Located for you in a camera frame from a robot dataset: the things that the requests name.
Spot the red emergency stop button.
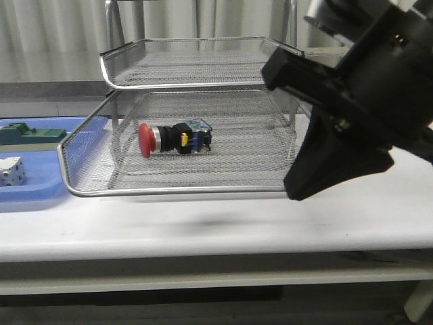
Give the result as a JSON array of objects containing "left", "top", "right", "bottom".
[{"left": 137, "top": 119, "right": 212, "bottom": 158}]

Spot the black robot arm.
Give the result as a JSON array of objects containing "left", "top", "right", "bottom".
[{"left": 261, "top": 1, "right": 432, "bottom": 200}]

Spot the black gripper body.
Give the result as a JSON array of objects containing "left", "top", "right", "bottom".
[{"left": 261, "top": 47, "right": 394, "bottom": 201}]

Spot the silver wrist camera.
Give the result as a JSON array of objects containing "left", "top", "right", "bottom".
[{"left": 304, "top": 1, "right": 359, "bottom": 46}]

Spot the green terminal block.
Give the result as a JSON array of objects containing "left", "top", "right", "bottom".
[{"left": 1, "top": 123, "right": 67, "bottom": 146}]

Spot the white table leg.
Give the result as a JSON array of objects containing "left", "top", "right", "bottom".
[{"left": 403, "top": 280, "right": 432, "bottom": 323}]

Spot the silver metal rack frame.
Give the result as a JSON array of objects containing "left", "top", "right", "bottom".
[{"left": 103, "top": 0, "right": 305, "bottom": 190}]

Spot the blue plastic tray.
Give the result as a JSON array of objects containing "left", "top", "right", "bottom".
[{"left": 1, "top": 116, "right": 85, "bottom": 203}]

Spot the dark background workbench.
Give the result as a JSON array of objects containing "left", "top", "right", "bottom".
[{"left": 0, "top": 45, "right": 352, "bottom": 118}]

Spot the white circuit breaker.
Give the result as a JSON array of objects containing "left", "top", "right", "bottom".
[{"left": 1, "top": 156, "right": 26, "bottom": 186}]

